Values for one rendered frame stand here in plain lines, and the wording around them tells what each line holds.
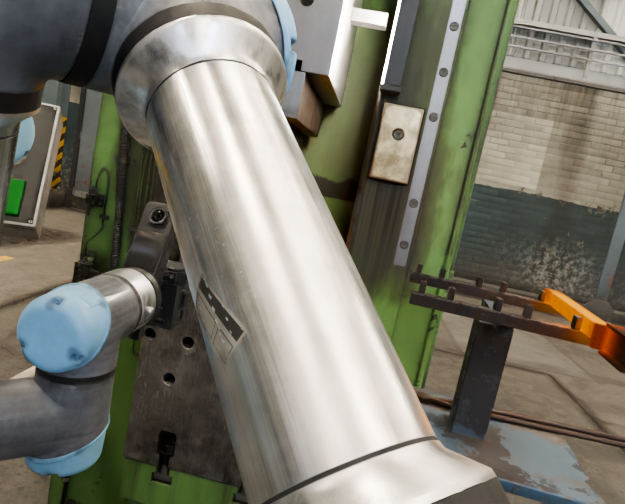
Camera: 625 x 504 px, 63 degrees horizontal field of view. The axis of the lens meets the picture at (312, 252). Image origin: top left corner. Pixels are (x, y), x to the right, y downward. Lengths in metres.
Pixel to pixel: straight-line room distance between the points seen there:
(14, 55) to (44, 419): 0.34
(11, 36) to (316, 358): 0.25
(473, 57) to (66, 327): 1.03
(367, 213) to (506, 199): 6.15
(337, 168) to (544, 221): 6.07
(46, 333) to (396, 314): 0.89
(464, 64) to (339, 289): 1.07
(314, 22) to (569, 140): 6.60
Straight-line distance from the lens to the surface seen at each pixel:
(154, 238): 0.67
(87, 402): 0.57
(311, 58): 1.11
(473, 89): 1.26
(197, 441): 1.22
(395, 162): 1.20
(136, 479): 1.32
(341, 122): 1.57
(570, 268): 7.68
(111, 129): 1.38
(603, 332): 0.82
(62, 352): 0.52
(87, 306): 0.52
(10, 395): 0.57
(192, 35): 0.33
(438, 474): 0.20
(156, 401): 1.21
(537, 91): 7.50
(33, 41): 0.36
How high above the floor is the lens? 1.17
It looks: 9 degrees down
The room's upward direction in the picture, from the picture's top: 11 degrees clockwise
